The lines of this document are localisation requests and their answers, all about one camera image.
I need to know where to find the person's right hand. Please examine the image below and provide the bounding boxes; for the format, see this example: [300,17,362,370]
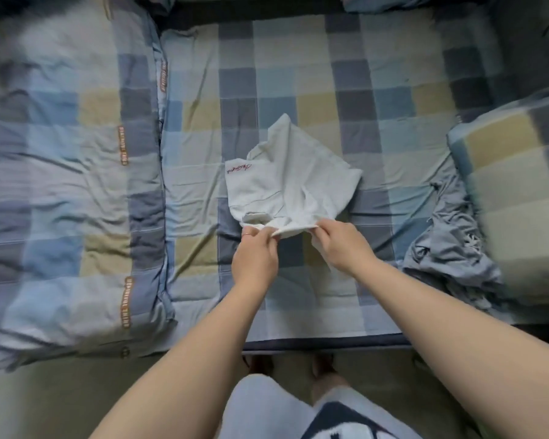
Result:
[309,218,381,280]

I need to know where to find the person's left hand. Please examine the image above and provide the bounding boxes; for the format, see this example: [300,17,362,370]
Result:
[231,226,281,298]

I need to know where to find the small cream t-shirt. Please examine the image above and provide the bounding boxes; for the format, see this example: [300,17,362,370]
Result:
[224,114,364,238]

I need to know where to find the person's right forearm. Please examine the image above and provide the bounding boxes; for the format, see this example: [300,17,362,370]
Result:
[357,260,549,439]

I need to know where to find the person's left forearm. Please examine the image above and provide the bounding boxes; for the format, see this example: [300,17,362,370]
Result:
[90,283,271,439]

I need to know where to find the person's left leg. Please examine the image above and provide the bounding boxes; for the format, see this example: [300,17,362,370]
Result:
[242,352,276,379]

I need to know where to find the person's leg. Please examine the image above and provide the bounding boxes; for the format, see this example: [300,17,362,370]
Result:
[309,352,351,403]
[242,352,276,379]

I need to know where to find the person's right leg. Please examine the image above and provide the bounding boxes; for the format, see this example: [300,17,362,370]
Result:
[309,352,351,403]

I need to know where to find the person's white shorts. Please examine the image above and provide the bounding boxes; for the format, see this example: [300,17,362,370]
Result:
[218,374,422,439]

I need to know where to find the person's dark shirt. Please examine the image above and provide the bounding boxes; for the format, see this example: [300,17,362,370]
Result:
[299,402,381,439]

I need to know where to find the blue-grey garment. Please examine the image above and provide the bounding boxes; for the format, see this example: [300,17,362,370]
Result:
[401,173,504,312]

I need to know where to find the plaid pillow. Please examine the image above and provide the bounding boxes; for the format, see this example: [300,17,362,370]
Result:
[447,87,549,307]

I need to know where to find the plaid quilt with orange tags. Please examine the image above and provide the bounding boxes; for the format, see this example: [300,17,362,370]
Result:
[0,0,177,371]

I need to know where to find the grey padded headboard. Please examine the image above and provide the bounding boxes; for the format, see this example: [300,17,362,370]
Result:
[494,0,549,97]

